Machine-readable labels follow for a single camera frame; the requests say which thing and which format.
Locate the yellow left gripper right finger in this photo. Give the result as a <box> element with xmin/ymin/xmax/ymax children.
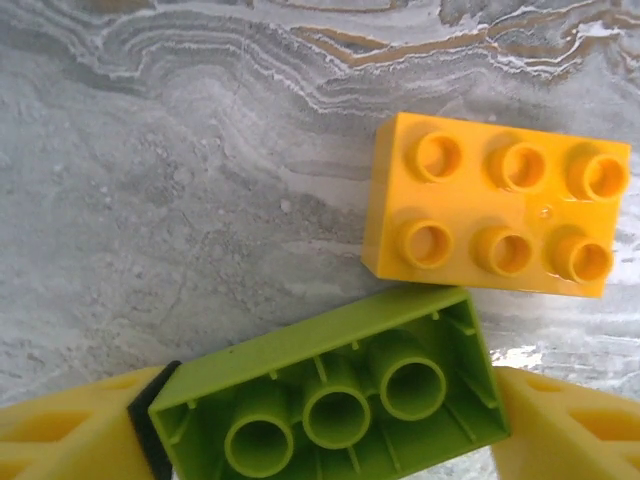
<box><xmin>492</xmin><ymin>367</ymin><xmax>640</xmax><ymax>480</ymax></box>

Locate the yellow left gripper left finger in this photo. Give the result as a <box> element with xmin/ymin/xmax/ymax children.
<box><xmin>0</xmin><ymin>360</ymin><xmax>182</xmax><ymax>480</ymax></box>

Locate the green two-by-four lego brick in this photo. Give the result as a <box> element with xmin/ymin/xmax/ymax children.
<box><xmin>148</xmin><ymin>286</ymin><xmax>512</xmax><ymax>480</ymax></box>

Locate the yellow two-by-three lego brick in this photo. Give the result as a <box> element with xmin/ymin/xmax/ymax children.
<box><xmin>360</xmin><ymin>112</ymin><xmax>633</xmax><ymax>300</ymax></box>

